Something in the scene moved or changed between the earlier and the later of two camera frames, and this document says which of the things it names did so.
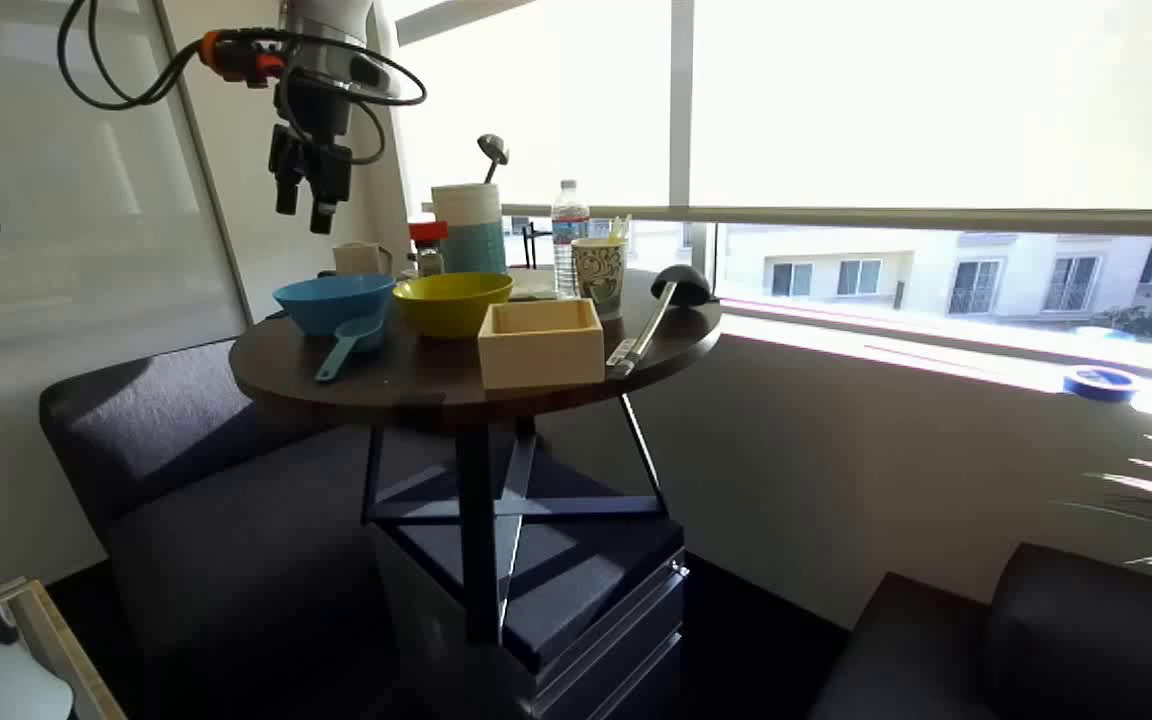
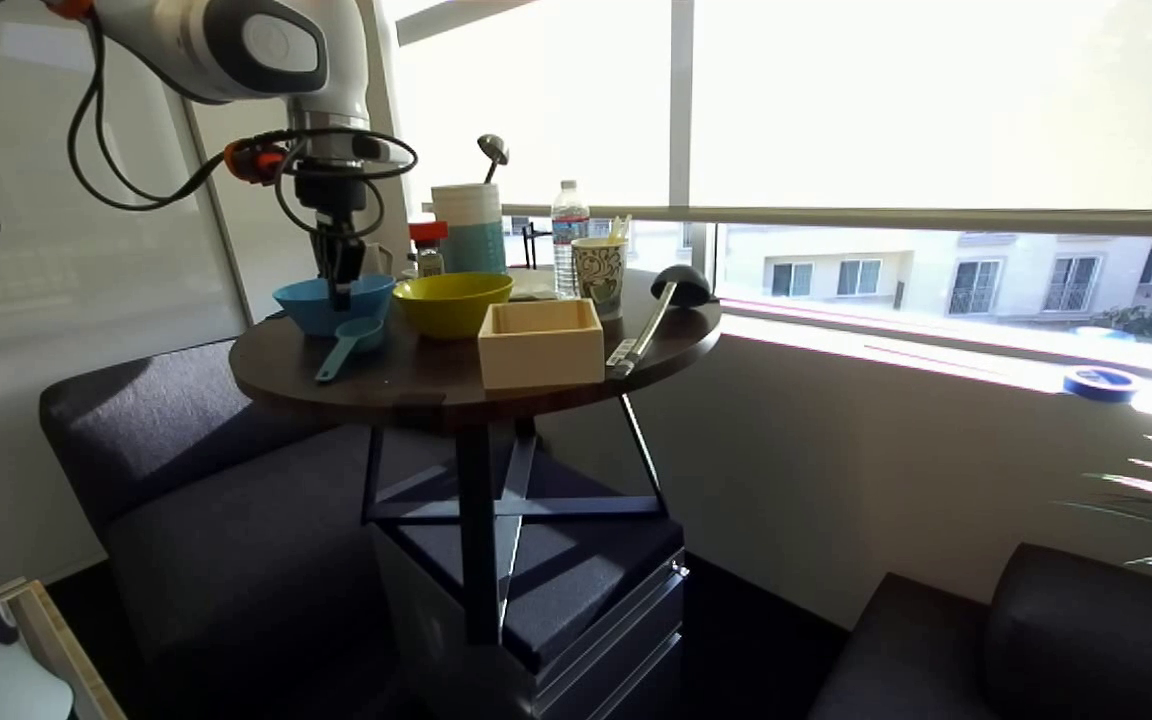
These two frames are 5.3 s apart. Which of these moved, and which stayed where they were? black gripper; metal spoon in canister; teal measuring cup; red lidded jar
Moved: black gripper
Stayed: metal spoon in canister; red lidded jar; teal measuring cup
